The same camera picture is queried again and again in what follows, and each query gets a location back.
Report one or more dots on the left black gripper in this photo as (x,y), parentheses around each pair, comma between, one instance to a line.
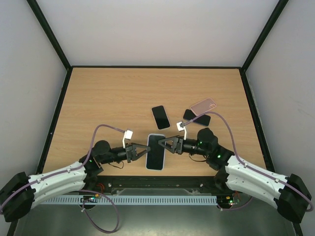
(130,157)

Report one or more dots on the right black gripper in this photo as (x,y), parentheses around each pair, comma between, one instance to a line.
(177,145)

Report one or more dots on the light blue phone case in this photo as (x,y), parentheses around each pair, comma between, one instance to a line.
(155,169)

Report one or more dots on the blue phone black screen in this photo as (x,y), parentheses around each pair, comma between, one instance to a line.
(203,120)

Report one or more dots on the pink translucent phone case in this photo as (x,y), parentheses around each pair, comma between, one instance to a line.
(203,106)

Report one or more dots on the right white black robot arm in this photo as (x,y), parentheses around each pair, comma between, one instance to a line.
(288,195)

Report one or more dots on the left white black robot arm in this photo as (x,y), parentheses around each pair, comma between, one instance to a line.
(23,193)

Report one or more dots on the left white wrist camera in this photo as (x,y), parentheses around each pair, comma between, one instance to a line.
(127,136)

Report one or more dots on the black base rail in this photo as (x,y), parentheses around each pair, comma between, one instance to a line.
(110,183)

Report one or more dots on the white slotted cable duct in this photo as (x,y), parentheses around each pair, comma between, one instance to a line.
(134,200)

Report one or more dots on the black metal enclosure frame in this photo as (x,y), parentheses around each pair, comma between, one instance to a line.
(280,6)

